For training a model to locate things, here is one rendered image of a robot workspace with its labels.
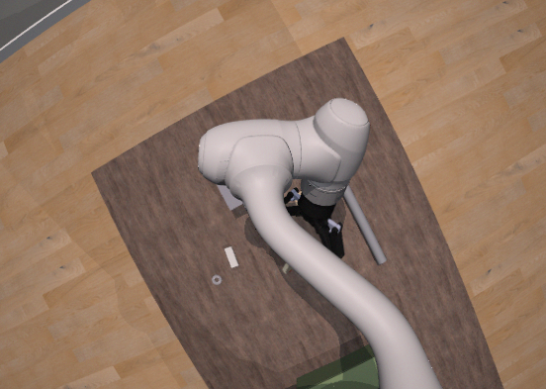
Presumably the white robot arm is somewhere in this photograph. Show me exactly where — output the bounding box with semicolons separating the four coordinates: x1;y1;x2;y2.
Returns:
198;98;443;389

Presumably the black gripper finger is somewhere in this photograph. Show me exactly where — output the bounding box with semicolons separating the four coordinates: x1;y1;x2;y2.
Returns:
311;218;345;259
284;187;306;217

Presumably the long grey metal bar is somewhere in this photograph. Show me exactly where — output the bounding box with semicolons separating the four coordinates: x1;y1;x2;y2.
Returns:
343;184;387;264

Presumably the grey shaft with cream gear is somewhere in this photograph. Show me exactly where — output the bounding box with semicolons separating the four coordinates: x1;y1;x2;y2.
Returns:
282;263;293;274

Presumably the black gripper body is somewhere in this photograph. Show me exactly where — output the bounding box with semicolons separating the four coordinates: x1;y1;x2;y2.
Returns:
298;193;336;227

